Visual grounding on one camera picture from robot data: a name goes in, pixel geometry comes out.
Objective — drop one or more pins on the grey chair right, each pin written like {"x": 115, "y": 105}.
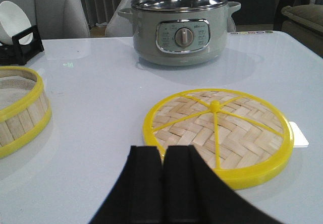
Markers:
{"x": 122, "y": 27}

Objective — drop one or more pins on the olive sofa cushion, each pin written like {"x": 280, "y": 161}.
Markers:
{"x": 304, "y": 23}

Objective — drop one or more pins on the black bowl rack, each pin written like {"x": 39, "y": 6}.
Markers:
{"x": 19, "y": 54}

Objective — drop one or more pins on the grey electric cooking pot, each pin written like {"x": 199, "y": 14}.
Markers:
{"x": 180, "y": 38}

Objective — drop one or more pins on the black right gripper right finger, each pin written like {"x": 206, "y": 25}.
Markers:
{"x": 195, "y": 194}

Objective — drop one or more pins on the yellow bamboo steamer lid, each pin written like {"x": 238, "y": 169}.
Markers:
{"x": 244, "y": 139}

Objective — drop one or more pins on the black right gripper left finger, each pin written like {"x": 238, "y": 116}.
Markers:
{"x": 136, "y": 197}

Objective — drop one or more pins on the grey chair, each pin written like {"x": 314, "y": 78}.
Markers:
{"x": 56, "y": 19}
{"x": 122, "y": 27}

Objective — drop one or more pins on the bamboo steamer basket yellow rims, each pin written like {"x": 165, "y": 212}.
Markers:
{"x": 25, "y": 108}

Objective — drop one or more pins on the white ceramic bowl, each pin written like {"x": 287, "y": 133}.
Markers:
{"x": 13, "y": 21}

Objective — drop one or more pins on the grey chair left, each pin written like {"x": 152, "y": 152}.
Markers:
{"x": 56, "y": 19}

